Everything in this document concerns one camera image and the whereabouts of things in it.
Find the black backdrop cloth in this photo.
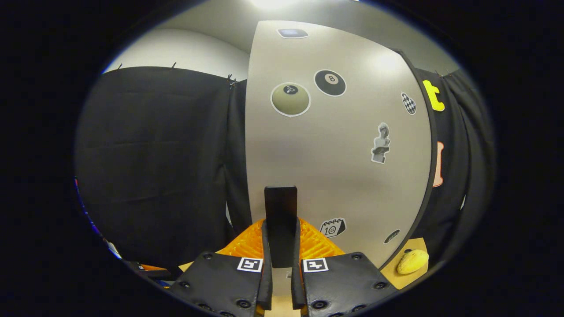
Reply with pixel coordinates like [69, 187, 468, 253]
[75, 66, 496, 270]

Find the yellow plush toy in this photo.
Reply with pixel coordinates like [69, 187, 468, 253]
[397, 249, 429, 275]

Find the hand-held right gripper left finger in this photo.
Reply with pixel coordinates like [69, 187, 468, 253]
[170, 219, 274, 317]

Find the grey cabinet door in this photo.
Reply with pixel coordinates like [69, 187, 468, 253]
[245, 20, 433, 296]

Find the black door handle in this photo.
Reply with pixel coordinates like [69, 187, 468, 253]
[264, 186, 298, 269]

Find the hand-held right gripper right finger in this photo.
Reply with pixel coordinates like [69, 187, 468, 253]
[291, 218, 399, 317]

